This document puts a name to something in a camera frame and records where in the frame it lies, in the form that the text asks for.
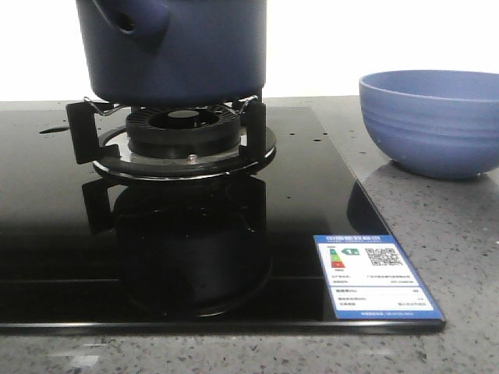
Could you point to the dark blue pot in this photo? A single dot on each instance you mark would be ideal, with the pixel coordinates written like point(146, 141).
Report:
point(153, 53)

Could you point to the blue ceramic bowl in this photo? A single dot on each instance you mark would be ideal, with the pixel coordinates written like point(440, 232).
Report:
point(437, 123)

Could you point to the right gas burner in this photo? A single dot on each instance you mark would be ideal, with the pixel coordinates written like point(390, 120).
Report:
point(174, 144)

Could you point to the blue energy label sticker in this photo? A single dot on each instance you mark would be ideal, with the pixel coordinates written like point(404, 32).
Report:
point(370, 277)

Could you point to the black glass gas stove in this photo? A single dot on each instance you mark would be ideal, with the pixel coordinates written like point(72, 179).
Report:
point(245, 254)

